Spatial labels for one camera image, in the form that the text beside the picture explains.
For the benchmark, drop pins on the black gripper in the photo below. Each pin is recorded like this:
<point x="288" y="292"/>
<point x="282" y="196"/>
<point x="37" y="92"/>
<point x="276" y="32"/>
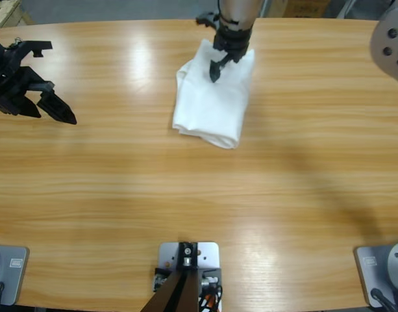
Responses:
<point x="10" y="81"/>
<point x="232" y="39"/>

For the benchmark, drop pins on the brown cardboard box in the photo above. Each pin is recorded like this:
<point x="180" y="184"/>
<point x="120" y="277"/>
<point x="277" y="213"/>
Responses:
<point x="299" y="8"/>

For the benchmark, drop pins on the dark camera post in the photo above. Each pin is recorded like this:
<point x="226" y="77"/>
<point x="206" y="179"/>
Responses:
<point x="182" y="289"/>

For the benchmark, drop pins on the round grey base disc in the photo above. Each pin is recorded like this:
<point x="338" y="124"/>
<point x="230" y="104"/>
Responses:
<point x="396" y="263"/>

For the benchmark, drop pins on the cardboard box stack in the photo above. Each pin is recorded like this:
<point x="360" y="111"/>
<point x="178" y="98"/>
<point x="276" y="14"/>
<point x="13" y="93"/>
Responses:
<point x="4" y="14"/>

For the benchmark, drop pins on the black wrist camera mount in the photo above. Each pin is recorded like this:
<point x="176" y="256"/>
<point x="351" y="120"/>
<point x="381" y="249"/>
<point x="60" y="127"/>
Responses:
<point x="206" y="19"/>
<point x="33" y="45"/>

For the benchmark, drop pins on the white mounting block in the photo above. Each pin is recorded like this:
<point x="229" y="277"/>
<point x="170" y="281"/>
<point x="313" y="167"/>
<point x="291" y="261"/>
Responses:
<point x="208" y="253"/>

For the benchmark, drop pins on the dark background equipment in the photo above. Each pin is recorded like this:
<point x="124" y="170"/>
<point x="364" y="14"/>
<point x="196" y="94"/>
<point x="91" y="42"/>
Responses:
<point x="357" y="9"/>

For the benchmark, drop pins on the white t-shirt with black logo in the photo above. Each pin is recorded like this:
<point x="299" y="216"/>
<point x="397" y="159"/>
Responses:
<point x="215" y="110"/>

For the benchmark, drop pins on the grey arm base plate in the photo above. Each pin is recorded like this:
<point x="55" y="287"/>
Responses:
<point x="13" y="269"/>
<point x="369" y="269"/>

